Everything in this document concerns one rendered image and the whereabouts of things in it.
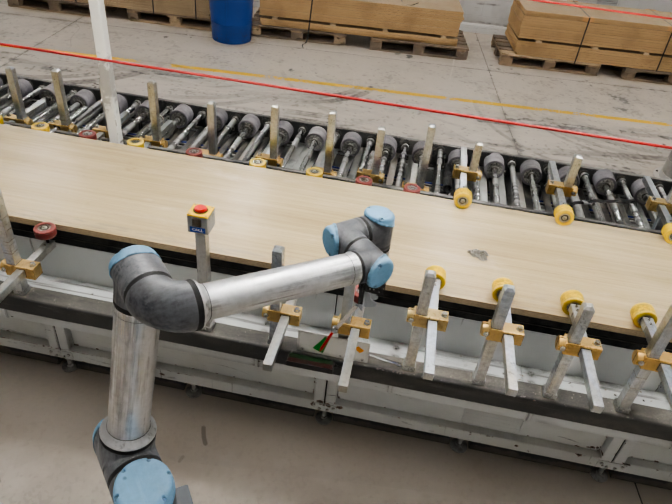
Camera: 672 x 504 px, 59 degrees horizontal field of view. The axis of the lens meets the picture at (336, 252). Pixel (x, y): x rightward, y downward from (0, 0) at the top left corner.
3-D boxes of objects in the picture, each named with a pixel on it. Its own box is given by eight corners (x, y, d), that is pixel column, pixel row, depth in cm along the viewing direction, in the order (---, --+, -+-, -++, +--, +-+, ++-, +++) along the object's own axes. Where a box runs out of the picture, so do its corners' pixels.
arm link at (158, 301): (142, 314, 117) (402, 254, 154) (123, 278, 126) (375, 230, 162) (142, 356, 124) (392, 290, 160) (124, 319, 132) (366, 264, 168)
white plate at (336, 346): (367, 364, 213) (370, 344, 207) (296, 350, 215) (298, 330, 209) (367, 362, 214) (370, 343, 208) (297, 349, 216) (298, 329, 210)
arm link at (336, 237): (341, 241, 157) (379, 230, 163) (319, 219, 164) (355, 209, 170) (338, 269, 163) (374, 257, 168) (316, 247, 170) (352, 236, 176)
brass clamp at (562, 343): (597, 362, 193) (603, 351, 190) (556, 354, 194) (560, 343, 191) (594, 348, 198) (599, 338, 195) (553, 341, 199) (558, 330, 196)
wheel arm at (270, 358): (272, 373, 190) (272, 364, 188) (261, 371, 190) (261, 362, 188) (302, 289, 225) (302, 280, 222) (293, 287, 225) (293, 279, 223)
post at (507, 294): (480, 392, 213) (516, 290, 184) (470, 390, 213) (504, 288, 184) (480, 385, 215) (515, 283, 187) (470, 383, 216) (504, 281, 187)
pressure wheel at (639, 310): (628, 320, 210) (643, 332, 212) (647, 308, 206) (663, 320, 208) (624, 309, 215) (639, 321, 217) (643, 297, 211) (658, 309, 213)
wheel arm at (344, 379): (347, 395, 185) (348, 386, 183) (336, 393, 186) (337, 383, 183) (365, 305, 220) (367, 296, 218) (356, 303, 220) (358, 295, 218)
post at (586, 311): (549, 409, 211) (596, 309, 183) (539, 407, 212) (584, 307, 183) (548, 401, 214) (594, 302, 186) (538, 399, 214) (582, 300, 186)
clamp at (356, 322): (368, 339, 206) (370, 329, 203) (330, 332, 207) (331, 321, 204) (370, 328, 211) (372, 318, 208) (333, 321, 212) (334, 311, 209)
